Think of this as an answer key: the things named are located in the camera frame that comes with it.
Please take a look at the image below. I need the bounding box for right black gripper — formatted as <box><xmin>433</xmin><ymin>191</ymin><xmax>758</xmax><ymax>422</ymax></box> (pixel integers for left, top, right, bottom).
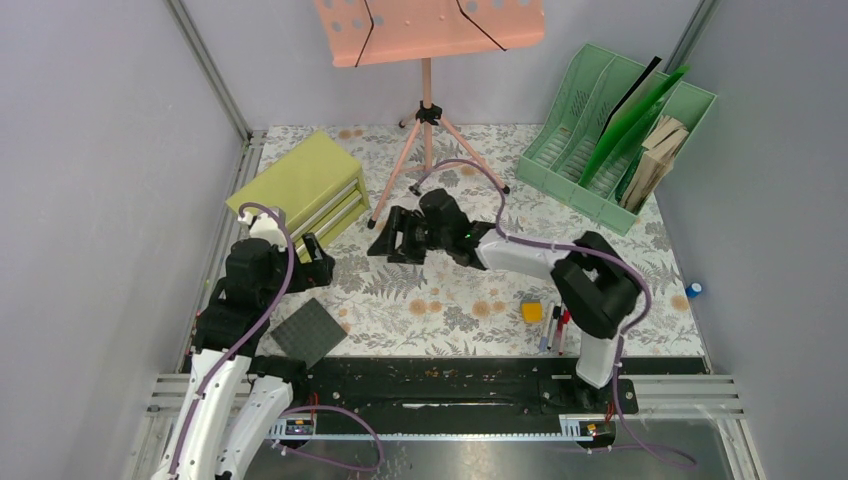
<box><xmin>367</xmin><ymin>205</ymin><xmax>451</xmax><ymax>266</ymax></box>

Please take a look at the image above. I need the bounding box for yellow-green drawer cabinet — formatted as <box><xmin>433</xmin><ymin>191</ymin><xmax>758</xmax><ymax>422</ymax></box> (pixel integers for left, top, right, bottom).
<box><xmin>226</xmin><ymin>131</ymin><xmax>369</xmax><ymax>260</ymax></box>

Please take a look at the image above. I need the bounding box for yellow eraser block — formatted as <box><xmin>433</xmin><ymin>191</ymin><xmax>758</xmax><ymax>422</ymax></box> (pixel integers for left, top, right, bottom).
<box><xmin>520</xmin><ymin>300</ymin><xmax>545</xmax><ymax>324</ymax></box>

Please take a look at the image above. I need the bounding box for green transparent folder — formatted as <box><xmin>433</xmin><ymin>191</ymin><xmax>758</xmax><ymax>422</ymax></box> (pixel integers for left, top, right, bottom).
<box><xmin>578</xmin><ymin>65</ymin><xmax>690</xmax><ymax>188</ymax></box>

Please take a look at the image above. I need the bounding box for purple puzzle book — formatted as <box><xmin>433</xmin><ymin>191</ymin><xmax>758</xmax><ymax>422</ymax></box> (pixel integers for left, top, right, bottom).
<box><xmin>618</xmin><ymin>115</ymin><xmax>689</xmax><ymax>213</ymax></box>

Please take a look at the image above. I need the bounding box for green puzzle book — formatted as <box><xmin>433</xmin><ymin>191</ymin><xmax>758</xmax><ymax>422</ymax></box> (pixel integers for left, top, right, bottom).
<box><xmin>614</xmin><ymin>149</ymin><xmax>644</xmax><ymax>204</ymax></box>

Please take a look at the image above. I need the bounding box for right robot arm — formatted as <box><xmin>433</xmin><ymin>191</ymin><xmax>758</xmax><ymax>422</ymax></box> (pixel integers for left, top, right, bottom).
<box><xmin>367</xmin><ymin>189</ymin><xmax>643</xmax><ymax>412</ymax></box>

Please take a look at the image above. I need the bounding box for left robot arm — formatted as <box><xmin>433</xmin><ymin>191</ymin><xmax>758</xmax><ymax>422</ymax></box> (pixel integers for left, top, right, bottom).
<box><xmin>152</xmin><ymin>202</ymin><xmax>335</xmax><ymax>479</ymax></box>

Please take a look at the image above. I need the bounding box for floral tablecloth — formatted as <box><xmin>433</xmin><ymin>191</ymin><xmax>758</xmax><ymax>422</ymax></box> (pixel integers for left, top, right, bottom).
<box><xmin>270</xmin><ymin>124</ymin><xmax>705</xmax><ymax>357</ymax></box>

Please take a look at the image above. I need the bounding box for dark grey studded plate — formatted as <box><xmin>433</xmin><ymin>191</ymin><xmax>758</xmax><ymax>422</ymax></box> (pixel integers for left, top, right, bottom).
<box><xmin>270</xmin><ymin>299</ymin><xmax>348</xmax><ymax>368</ymax></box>

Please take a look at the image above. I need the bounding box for black pen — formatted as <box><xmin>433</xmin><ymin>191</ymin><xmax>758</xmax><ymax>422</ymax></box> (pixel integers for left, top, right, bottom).
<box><xmin>546</xmin><ymin>303</ymin><xmax>563</xmax><ymax>351</ymax></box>

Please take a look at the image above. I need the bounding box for blue white marker pen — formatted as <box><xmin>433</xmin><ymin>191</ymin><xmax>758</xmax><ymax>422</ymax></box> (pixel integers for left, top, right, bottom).
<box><xmin>539</xmin><ymin>301</ymin><xmax>557</xmax><ymax>353</ymax></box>

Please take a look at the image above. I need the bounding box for green file organizer rack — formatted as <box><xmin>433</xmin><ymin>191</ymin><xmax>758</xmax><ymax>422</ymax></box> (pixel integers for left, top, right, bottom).
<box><xmin>516</xmin><ymin>44</ymin><xmax>716</xmax><ymax>235</ymax></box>

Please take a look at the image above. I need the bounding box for red marker pen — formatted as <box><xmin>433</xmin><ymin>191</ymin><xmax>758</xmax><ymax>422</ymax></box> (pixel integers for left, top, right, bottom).
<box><xmin>556</xmin><ymin>309</ymin><xmax>571</xmax><ymax>356</ymax></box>

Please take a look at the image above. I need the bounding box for pink music stand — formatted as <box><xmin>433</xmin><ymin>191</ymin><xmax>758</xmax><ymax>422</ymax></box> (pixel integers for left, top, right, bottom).
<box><xmin>315</xmin><ymin>1</ymin><xmax>545</xmax><ymax>228</ymax></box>

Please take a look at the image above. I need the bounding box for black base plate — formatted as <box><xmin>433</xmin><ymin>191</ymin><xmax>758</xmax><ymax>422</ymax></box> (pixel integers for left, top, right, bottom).
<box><xmin>182</xmin><ymin>355</ymin><xmax>707</xmax><ymax>437</ymax></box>

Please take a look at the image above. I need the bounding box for grey cable duct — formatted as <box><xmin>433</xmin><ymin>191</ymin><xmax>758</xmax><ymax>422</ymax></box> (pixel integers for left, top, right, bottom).
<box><xmin>264</xmin><ymin>415</ymin><xmax>617</xmax><ymax>443</ymax></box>

